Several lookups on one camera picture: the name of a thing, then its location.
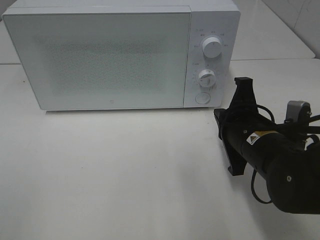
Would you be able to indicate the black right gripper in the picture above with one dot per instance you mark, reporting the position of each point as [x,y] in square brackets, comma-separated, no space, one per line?
[238,118]

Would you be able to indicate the round door release button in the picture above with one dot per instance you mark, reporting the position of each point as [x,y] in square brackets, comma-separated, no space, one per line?
[203,98]

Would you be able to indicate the white timer knob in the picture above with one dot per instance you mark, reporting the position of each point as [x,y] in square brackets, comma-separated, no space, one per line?
[206,78]

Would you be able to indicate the white microwave door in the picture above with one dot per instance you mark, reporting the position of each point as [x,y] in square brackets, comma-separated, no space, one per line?
[103,61]

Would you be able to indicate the upper white power knob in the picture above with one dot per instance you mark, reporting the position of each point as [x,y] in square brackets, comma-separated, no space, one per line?
[212,47]

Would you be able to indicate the white microwave oven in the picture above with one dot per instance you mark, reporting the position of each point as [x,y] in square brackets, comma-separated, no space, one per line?
[208,18]

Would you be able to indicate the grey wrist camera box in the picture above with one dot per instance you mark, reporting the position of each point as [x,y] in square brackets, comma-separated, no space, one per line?
[297,111]

